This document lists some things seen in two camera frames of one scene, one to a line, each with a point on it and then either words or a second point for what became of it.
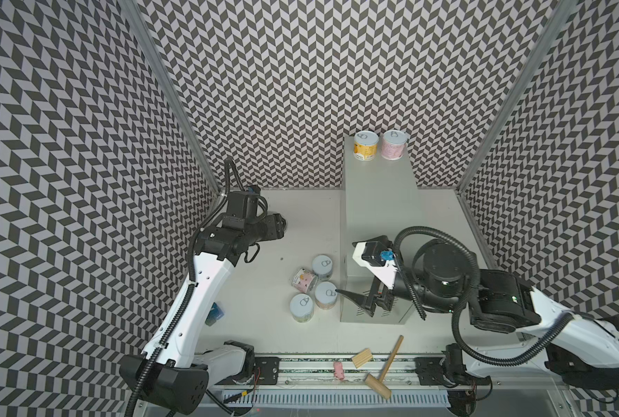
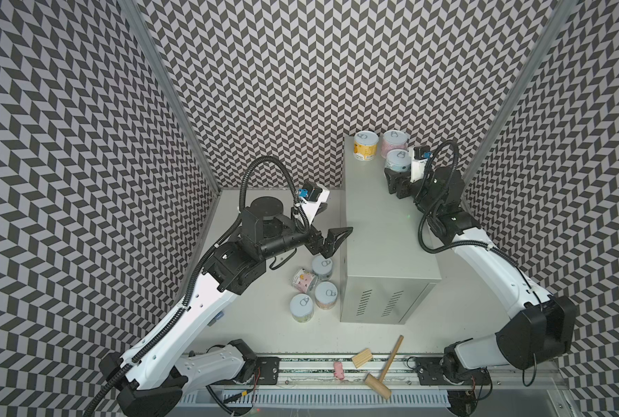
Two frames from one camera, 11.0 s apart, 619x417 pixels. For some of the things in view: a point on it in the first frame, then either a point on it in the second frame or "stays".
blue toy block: x=215 y=314 stays
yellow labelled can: x=365 y=145 stays
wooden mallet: x=378 y=385 stays
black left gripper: x=275 y=223 to x=330 y=246
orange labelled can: x=325 y=295 stays
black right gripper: x=382 y=291 to x=406 y=184
